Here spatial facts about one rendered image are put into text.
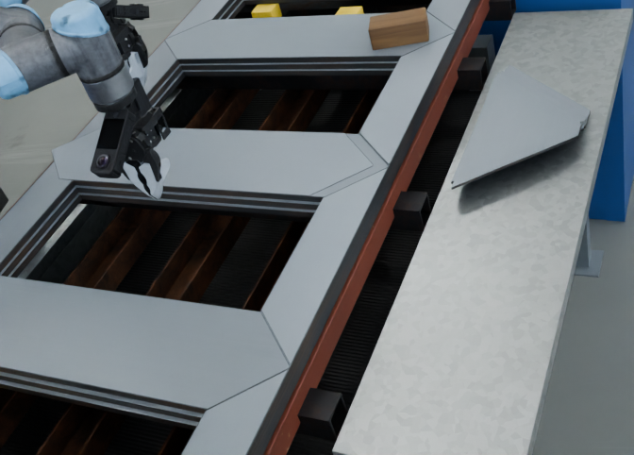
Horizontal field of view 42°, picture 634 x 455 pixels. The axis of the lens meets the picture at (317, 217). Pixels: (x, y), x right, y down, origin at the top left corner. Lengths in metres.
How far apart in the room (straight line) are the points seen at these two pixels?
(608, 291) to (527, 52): 0.76
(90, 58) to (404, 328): 0.64
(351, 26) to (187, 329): 0.89
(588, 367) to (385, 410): 1.04
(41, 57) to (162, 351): 0.47
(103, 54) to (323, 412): 0.63
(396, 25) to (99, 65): 0.69
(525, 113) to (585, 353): 0.80
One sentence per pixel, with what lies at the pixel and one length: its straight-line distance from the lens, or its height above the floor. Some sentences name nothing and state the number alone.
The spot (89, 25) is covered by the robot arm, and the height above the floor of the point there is 1.24.
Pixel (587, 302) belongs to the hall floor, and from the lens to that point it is 2.33.
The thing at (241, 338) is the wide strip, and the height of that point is 0.85.
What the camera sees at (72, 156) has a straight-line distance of 1.82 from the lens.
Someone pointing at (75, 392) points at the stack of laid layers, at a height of 0.84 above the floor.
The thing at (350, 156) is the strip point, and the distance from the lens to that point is 1.50.
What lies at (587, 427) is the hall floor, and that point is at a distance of 2.09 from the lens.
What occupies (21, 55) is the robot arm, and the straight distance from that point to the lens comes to 1.33.
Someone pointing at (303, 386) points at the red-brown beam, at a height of 0.80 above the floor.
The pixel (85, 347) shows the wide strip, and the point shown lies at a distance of 1.35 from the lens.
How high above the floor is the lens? 1.72
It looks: 39 degrees down
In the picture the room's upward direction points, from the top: 18 degrees counter-clockwise
